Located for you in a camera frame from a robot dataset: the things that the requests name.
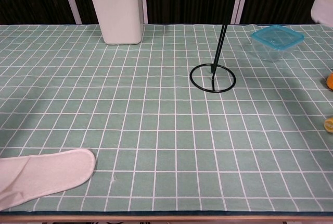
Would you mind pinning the black metal ring stand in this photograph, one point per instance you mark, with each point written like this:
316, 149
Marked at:
213, 74

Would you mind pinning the white disposable slipper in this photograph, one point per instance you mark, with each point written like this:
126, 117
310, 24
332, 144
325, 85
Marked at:
44, 174

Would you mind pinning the yellow tea bottle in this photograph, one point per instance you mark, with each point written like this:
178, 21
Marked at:
329, 125

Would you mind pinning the white toilet paper roll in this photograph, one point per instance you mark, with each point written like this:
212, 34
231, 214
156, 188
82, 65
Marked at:
323, 2

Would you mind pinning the yellow tape measure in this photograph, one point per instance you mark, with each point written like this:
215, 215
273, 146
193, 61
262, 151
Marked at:
330, 81

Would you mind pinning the clear container blue lid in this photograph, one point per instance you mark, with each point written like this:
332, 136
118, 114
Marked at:
275, 41

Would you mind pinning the green grid tablecloth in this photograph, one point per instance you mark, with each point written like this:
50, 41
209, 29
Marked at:
161, 130

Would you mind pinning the white square trash bin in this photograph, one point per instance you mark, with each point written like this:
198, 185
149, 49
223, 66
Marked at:
119, 15

